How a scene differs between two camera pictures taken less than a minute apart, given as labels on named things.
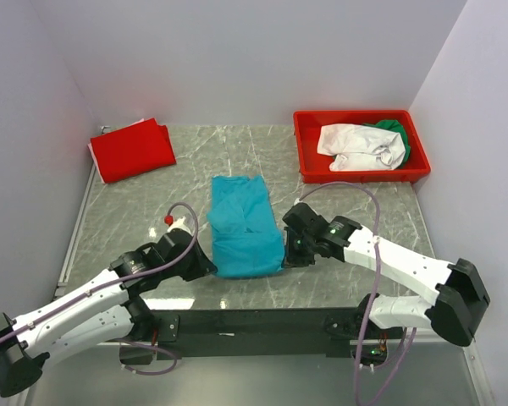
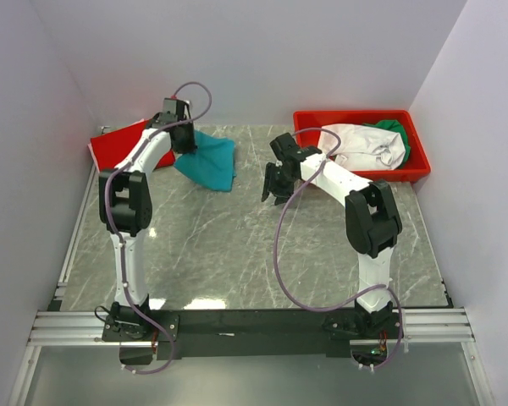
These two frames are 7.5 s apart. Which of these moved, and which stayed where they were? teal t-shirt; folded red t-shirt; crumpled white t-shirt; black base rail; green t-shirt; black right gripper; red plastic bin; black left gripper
Moved: teal t-shirt; black left gripper; black right gripper
Stayed: red plastic bin; crumpled white t-shirt; folded red t-shirt; green t-shirt; black base rail
